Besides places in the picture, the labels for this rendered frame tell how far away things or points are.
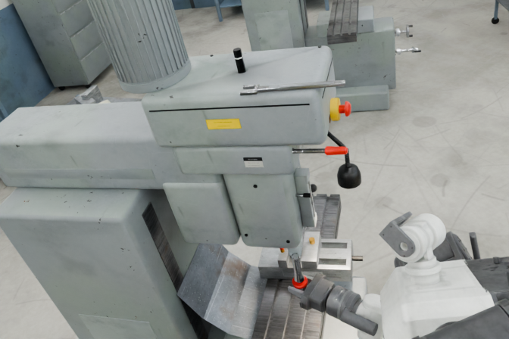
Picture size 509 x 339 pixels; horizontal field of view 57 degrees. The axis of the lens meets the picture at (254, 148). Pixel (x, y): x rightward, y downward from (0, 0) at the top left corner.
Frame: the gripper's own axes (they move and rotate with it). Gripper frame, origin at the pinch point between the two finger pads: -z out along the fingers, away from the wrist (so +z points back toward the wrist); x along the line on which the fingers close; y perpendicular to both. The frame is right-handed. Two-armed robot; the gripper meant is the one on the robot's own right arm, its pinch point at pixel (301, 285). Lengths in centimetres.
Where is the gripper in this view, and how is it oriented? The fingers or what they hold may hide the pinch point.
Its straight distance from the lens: 148.6
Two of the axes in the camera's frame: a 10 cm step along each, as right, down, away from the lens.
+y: 2.0, 8.1, 5.6
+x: -5.8, 5.5, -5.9
